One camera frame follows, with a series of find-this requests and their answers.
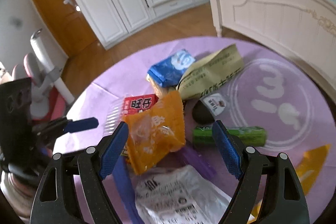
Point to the white wooden bed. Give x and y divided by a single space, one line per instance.
303 31

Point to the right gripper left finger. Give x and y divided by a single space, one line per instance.
56 199

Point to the pink child chair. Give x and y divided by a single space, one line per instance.
50 96

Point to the blue tissue pack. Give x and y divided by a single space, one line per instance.
169 71

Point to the orange snack bag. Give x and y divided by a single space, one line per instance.
155 133

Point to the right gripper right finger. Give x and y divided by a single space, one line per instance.
283 201

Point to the purple round tablecloth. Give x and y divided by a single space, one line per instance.
270 92

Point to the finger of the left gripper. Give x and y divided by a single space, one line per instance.
80 125

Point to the blue long wrapper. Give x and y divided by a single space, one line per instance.
125 189

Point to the beige paper bag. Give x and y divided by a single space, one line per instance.
210 73

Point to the red Wangzai milk carton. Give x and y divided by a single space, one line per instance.
137 104

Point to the orange wooden door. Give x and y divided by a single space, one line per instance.
67 25

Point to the yellow envelope package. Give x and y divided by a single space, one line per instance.
308 164

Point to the green wipes pack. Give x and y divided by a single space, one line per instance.
252 136

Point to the white plastic bag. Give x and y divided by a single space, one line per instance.
179 196

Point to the small black white pouch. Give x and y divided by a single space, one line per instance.
209 108

